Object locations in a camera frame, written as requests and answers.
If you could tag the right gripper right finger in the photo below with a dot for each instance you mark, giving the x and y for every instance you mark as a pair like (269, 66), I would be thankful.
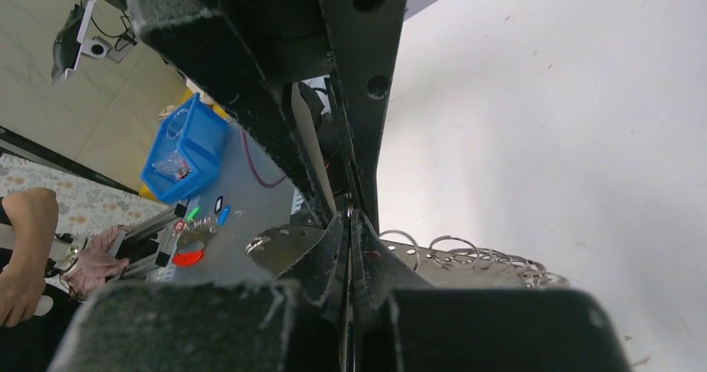
(403, 323)

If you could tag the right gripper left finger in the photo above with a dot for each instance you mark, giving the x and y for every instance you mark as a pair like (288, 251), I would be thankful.
(289, 323)

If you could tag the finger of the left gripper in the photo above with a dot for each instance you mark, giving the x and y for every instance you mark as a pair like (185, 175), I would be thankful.
(203, 40)
(364, 38)

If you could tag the keyring with keys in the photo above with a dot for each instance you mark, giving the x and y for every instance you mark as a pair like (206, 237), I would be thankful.
(448, 262)

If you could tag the operator forearm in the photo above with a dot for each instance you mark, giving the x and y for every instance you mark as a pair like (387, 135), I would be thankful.
(33, 215)

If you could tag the operator hand in background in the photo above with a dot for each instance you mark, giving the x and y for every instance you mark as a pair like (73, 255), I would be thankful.
(22, 287)

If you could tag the blue plastic bin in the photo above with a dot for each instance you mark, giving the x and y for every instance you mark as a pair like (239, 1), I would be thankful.
(187, 152)

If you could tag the red emergency button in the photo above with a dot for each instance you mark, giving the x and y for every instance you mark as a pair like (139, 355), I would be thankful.
(189, 254)

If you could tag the overhead camera on stand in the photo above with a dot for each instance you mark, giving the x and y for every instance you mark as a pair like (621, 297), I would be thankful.
(82, 38)

